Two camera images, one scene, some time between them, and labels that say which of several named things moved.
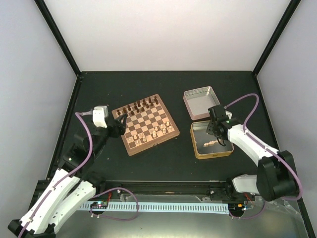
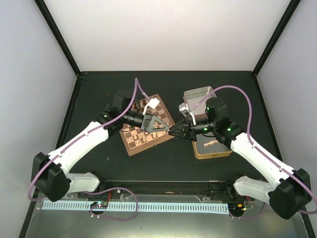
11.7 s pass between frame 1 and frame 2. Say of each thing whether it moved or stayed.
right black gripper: moved
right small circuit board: stayed
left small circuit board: stayed
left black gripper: moved
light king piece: stayed
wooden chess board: stayed
